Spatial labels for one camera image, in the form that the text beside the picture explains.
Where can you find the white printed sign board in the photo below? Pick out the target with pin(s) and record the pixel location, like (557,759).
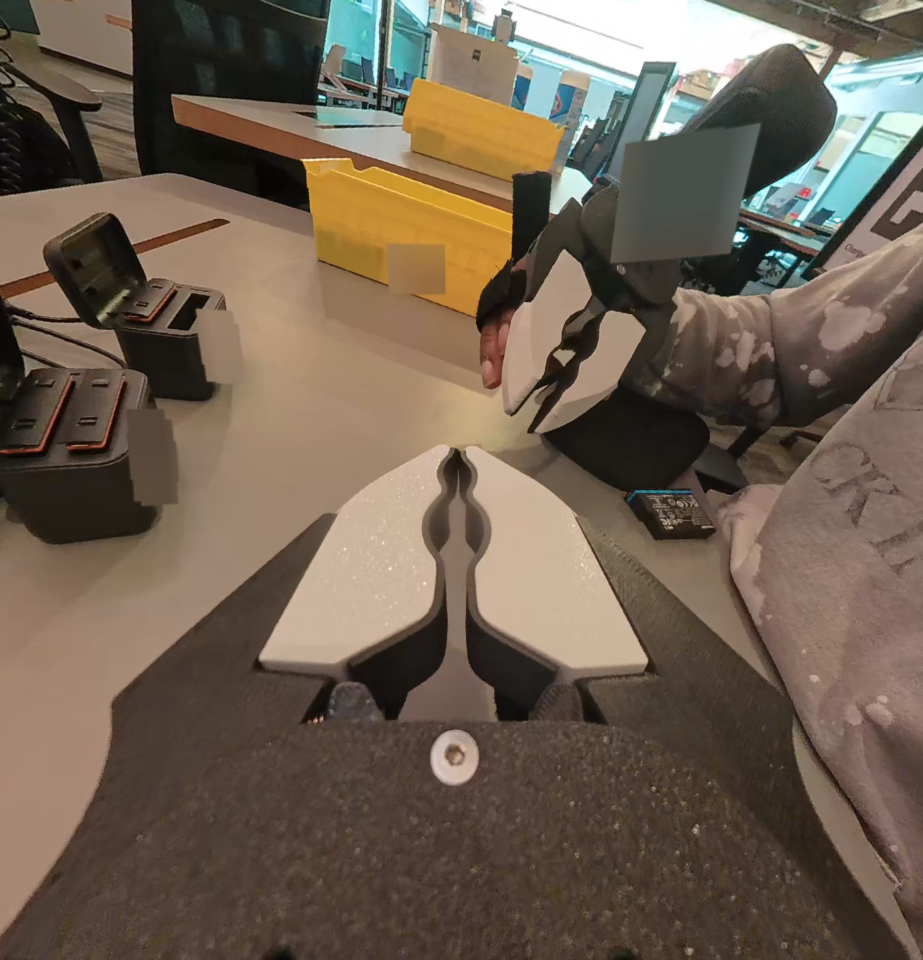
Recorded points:
(904,187)

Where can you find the black battery orange rim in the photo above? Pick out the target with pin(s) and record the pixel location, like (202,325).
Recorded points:
(150,300)
(94,412)
(34,412)

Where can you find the person's right hand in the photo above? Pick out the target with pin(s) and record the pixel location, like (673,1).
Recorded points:
(495,352)

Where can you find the grey framed dark screen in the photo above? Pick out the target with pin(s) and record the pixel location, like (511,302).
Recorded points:
(645,112)

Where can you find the black battery blue rim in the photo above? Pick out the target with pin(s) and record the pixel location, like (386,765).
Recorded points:
(675,517)

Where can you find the wooden edged table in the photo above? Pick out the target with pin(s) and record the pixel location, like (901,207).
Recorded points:
(281,124)

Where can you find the black metal chair leg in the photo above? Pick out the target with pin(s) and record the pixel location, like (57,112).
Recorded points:
(746,444)

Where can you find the white paper sign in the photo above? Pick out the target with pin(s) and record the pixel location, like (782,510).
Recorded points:
(469,60)

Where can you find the black battery charging case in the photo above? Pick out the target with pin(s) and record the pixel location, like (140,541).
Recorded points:
(64,495)
(161,360)

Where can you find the yellow plastic bin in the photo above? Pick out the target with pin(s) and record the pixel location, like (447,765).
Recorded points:
(469,127)
(371,217)

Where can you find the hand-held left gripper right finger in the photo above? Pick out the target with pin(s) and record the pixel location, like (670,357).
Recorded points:
(559,592)

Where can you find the person's right forearm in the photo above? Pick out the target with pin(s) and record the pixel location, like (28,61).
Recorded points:
(769,352)

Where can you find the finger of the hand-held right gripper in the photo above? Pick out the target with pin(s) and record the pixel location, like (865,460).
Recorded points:
(604,360)
(540,322)

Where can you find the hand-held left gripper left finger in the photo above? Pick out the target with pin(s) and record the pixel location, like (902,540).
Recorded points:
(356,585)

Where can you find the black mesh office chair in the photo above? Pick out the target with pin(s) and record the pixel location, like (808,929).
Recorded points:
(769,105)

